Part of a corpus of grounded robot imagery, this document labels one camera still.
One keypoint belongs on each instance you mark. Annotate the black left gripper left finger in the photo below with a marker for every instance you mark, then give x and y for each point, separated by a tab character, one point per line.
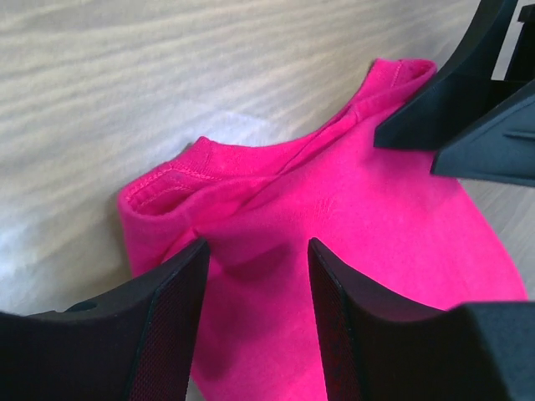
135	342

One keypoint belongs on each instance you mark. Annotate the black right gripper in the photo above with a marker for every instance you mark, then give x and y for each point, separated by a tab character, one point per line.
488	121

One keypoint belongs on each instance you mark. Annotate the pink t-shirt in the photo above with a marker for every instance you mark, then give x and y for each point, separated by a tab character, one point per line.
380	211

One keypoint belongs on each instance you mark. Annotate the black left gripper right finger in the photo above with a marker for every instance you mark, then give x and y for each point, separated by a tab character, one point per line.
378	345

